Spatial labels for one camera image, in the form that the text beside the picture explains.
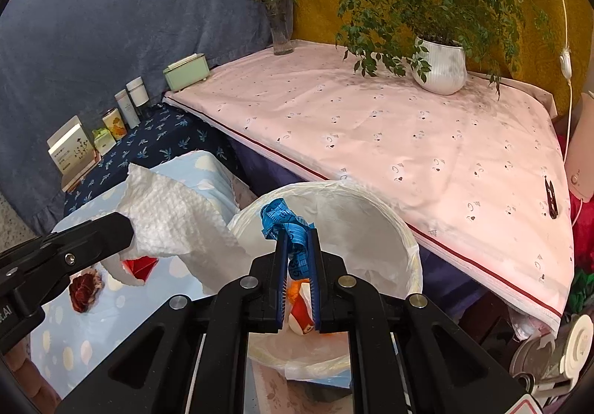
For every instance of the black thread snips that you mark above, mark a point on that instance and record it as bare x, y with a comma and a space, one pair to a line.
551, 200

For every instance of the blue measuring tape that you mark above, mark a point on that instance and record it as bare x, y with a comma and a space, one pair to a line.
278, 214

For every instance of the small orange carton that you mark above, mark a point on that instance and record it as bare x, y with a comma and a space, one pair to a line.
115, 124

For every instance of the white and gold box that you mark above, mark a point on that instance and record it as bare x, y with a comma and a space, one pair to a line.
74, 154

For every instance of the green packet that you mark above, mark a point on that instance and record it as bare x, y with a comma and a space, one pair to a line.
104, 142

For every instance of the grey-blue velvet cloth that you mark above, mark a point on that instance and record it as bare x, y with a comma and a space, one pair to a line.
116, 24

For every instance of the pink floral cloth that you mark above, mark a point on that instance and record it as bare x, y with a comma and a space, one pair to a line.
274, 395

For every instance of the white paper towel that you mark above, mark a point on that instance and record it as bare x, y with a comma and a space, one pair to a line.
176, 219

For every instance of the round red paper cup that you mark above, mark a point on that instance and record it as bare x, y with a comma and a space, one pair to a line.
301, 312

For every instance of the slim white bottle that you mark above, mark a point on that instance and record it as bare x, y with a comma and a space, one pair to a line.
126, 110

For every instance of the dark red scrunchie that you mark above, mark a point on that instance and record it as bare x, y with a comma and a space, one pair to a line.
83, 291

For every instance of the orange plastic bag red print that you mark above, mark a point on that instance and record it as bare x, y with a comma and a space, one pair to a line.
296, 289

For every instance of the pink appliance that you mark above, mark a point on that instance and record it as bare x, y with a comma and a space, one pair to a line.
582, 149

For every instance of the green plant in white pot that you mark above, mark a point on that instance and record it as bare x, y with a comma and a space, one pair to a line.
441, 64

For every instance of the bin with white liner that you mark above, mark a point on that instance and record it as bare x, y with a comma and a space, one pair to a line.
371, 228

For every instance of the green plastic leaves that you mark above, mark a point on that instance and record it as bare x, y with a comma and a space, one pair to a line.
582, 293

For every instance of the white and grey appliance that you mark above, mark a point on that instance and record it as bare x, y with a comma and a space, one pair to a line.
571, 349

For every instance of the navy leaf-print cloth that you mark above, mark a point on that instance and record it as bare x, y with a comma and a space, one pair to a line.
153, 140

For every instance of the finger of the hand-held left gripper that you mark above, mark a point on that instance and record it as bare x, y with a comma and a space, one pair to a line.
83, 231
69, 265

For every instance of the wide white jar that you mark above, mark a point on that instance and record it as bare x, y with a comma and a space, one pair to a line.
138, 91

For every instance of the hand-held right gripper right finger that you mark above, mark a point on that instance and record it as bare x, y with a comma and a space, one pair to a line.
315, 275

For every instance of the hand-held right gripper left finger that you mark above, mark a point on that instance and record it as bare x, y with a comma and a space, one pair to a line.
280, 275

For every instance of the green tissue box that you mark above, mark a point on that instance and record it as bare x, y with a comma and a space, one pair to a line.
185, 73

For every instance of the mustard yellow cloth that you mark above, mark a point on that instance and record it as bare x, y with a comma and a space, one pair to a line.
306, 20

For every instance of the light blue dotted tablecloth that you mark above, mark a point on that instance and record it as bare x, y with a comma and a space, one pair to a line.
93, 340

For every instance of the glass vase with pink flowers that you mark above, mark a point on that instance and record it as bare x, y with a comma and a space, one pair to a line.
281, 36

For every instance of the pink printed cloth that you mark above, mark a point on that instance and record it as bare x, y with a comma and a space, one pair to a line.
371, 126

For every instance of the person's left hand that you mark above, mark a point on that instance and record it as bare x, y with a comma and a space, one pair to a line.
28, 372

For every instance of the red wrapper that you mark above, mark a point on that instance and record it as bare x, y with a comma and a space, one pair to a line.
141, 268

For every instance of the red cloth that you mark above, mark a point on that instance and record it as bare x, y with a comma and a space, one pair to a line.
584, 233

